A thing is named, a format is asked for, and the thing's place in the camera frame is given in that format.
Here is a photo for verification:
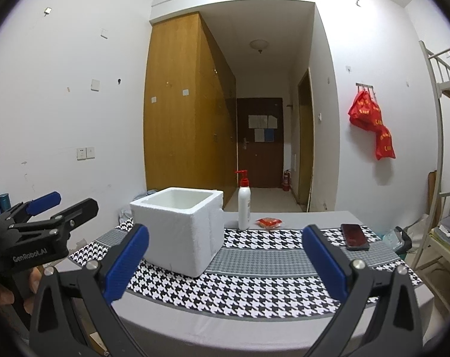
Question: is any red snack packet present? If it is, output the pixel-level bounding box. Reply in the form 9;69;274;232
256;217;284;230

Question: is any wooden side door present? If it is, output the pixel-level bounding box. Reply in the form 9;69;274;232
297;68;315;211

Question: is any white pump lotion bottle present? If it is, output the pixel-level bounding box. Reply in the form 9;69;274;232
235;170;252;231

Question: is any person's left hand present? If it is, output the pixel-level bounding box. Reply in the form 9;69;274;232
0;267;44;317

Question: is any wooden wardrobe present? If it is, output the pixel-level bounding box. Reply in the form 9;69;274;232
145;12;237;203

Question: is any dark brown door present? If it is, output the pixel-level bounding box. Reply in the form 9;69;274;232
237;97;284;188

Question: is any houndstooth grey tablecloth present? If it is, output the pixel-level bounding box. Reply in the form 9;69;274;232
55;210;435;343

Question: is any black smartphone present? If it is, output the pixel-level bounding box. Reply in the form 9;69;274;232
340;223;370;251

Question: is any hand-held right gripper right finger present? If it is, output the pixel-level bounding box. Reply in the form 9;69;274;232
301;225;423;357

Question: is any wooden board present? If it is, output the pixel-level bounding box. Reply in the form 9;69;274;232
428;171;438;231

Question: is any metal bunk bed frame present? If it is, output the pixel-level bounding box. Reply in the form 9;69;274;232
418;41;450;268

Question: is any white foam box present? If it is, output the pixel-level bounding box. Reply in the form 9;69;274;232
130;188;224;278

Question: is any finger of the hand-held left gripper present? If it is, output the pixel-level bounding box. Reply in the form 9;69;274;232
8;191;62;224
9;198;99;247

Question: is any black bag strap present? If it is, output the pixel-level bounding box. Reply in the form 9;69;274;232
394;226;413;257

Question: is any red plastic bag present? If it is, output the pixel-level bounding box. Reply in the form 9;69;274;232
348;89;382;131
374;124;396;160

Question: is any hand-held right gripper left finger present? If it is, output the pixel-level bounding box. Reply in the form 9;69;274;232
29;224;151;357

